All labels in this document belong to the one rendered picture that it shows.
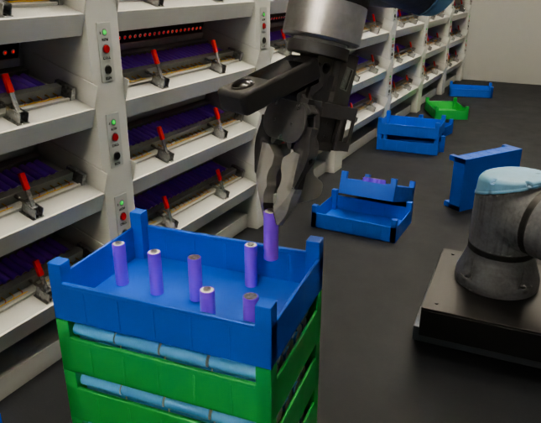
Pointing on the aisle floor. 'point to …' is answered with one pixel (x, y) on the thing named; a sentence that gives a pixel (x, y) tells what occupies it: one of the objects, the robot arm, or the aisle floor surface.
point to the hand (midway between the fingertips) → (269, 211)
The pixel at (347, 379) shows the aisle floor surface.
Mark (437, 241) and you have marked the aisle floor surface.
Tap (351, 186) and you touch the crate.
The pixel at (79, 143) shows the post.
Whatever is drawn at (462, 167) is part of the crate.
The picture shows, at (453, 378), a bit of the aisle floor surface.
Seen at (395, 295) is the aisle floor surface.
